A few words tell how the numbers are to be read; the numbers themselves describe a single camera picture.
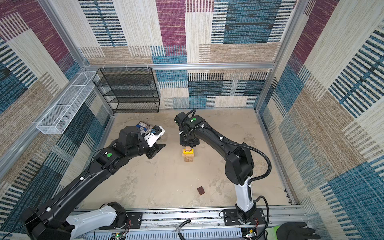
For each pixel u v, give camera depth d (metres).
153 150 0.62
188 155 0.89
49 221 0.38
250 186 0.54
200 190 0.81
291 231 0.70
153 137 0.60
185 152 0.89
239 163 0.49
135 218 0.74
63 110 0.74
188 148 0.83
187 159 0.92
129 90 1.10
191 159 0.93
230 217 0.73
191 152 0.90
